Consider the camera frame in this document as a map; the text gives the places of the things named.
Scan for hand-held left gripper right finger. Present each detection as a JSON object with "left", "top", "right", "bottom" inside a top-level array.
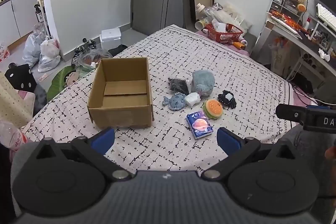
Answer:
[{"left": 201, "top": 127, "right": 297, "bottom": 181}]

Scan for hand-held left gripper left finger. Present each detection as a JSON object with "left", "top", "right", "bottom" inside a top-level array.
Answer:
[{"left": 35, "top": 127, "right": 134, "bottom": 181}]

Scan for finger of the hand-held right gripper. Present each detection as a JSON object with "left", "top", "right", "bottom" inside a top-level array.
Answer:
[{"left": 276, "top": 103, "right": 310, "bottom": 125}]

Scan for cardboard box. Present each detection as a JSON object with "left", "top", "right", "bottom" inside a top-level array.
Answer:
[{"left": 87, "top": 57, "right": 153, "bottom": 129}]

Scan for blue plush toy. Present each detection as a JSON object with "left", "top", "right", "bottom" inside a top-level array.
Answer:
[{"left": 191, "top": 70, "right": 215, "bottom": 97}]

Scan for person's grey pants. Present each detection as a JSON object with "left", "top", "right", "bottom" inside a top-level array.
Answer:
[{"left": 285, "top": 126, "right": 336, "bottom": 198}]

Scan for blue tissue packet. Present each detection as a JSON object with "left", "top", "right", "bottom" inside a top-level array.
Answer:
[{"left": 186, "top": 111, "right": 214, "bottom": 140}]

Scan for burger plush toy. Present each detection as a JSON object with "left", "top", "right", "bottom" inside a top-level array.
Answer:
[{"left": 203, "top": 99, "right": 224, "bottom": 120}]

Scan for black spotted hair scrunchie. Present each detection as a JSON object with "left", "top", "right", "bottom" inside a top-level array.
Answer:
[{"left": 218, "top": 90, "right": 238, "bottom": 109}]

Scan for small blue octopus plush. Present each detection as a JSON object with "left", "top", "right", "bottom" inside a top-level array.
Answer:
[{"left": 162, "top": 93, "right": 187, "bottom": 111}]

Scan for white desk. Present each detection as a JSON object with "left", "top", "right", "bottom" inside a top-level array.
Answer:
[{"left": 263, "top": 11, "right": 336, "bottom": 83}]

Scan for green leaf-shaped mat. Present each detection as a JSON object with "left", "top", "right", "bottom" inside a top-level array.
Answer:
[{"left": 47, "top": 66, "right": 80, "bottom": 103}]

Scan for dark patterned pouch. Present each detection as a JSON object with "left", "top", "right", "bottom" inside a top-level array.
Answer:
[{"left": 168, "top": 77, "right": 190, "bottom": 95}]

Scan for pink bed sheet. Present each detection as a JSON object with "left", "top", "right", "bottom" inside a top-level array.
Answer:
[{"left": 196, "top": 30, "right": 253, "bottom": 57}]

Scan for clear plastic bag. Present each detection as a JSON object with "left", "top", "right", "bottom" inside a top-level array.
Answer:
[{"left": 76, "top": 48, "right": 113, "bottom": 75}]

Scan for pink printed plastic bag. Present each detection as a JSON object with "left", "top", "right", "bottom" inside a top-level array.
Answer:
[{"left": 0, "top": 119, "right": 28, "bottom": 157}]

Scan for cream dotted cloth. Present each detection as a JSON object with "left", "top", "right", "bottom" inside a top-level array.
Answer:
[{"left": 0, "top": 71, "right": 36, "bottom": 130}]

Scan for white black-patterned blanket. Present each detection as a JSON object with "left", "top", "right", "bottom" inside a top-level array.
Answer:
[{"left": 20, "top": 25, "right": 296, "bottom": 178}]

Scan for red plastic basket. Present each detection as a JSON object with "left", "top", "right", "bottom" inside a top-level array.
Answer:
[{"left": 205, "top": 23, "right": 244, "bottom": 44}]

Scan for white plastic bag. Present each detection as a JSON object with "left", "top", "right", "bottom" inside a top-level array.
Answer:
[{"left": 39, "top": 39, "right": 62, "bottom": 73}]

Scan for black spotted stool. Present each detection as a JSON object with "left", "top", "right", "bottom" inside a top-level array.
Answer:
[{"left": 5, "top": 63, "right": 36, "bottom": 91}]

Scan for white box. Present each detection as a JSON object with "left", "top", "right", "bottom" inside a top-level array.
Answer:
[{"left": 100, "top": 28, "right": 123, "bottom": 50}]

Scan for white keyboard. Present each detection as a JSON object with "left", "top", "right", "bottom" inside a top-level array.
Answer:
[{"left": 316, "top": 3, "right": 336, "bottom": 28}]

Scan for white drawer organizer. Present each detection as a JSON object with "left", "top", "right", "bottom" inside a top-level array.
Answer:
[{"left": 269, "top": 0, "right": 303, "bottom": 23}]

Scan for white cloth bag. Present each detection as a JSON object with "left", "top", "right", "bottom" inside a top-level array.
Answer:
[{"left": 220, "top": 2, "right": 253, "bottom": 31}]

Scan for grey plastic bag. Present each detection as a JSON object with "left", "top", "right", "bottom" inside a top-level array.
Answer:
[{"left": 22, "top": 29, "right": 46, "bottom": 67}]

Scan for white kitchen cabinet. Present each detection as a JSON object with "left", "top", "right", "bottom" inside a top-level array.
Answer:
[{"left": 0, "top": 0, "right": 51, "bottom": 49}]

